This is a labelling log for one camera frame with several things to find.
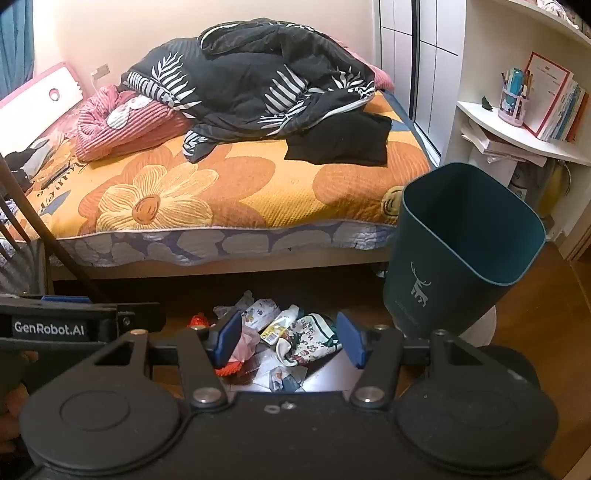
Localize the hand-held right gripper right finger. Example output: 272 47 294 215
336 311 495 409

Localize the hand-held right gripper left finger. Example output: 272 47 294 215
92 310 245 409

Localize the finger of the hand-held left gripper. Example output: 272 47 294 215
41 294 167 344

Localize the pink plastic bag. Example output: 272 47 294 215
228 325 262 363

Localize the clear plastic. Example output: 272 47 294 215
213 291 254 320

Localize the small white packet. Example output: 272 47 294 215
242 298 282 331

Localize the yellow label packet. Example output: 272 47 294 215
259 305 301 347

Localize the grey sock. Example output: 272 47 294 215
268 364 308 393

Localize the teal waste bin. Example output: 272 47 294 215
382 161 548 339

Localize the person's left hand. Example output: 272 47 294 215
0 350 40 457

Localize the dark wooden chair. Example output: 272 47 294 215
0 154 108 306

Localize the white round base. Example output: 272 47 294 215
462 302 498 348

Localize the orange floral bedspread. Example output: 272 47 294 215
0 90 437 269

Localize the black and white cloth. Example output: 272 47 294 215
4 138 61 186

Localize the pink striped pillow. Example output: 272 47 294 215
74 85 191 162

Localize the pink and white headboard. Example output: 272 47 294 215
0 62 85 148

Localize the stack of papers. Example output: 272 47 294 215
459 122 548 167

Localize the yellow bag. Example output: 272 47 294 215
538 161 578 219

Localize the white bookshelf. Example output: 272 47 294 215
441 0 591 260

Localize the black leaf-print duvet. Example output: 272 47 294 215
117 17 377 163

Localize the pink pen holder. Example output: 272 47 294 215
498 69 530 128

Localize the blue curtain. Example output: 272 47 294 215
0 0 36 100

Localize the white wardrobe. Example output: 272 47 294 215
376 0 467 168

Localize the row of books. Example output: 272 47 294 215
538 76 591 144

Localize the wooden bed frame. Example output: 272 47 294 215
48 240 399 282

